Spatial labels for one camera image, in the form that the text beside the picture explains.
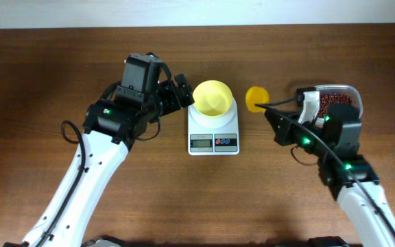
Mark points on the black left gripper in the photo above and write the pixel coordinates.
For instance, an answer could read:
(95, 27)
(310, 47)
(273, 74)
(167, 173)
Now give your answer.
(173, 102)

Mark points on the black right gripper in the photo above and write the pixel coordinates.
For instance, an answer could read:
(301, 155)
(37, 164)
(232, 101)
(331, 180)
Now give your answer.
(282, 129)

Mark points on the orange measuring scoop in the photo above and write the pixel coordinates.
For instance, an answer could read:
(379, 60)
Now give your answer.
(256, 95)

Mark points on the red beans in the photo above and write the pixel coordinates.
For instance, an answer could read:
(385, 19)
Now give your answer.
(327, 99)

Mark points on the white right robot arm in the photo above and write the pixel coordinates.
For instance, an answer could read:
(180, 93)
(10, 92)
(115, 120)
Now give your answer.
(351, 179)

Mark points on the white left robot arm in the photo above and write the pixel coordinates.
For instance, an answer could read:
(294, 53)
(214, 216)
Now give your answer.
(119, 118)

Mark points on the yellow plastic bowl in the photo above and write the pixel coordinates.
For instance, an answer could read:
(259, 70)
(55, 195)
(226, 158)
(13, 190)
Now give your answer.
(212, 98)

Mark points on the white digital kitchen scale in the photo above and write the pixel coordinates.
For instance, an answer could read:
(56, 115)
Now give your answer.
(210, 136)

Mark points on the clear plastic container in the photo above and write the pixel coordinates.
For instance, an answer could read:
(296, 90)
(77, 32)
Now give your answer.
(351, 91)

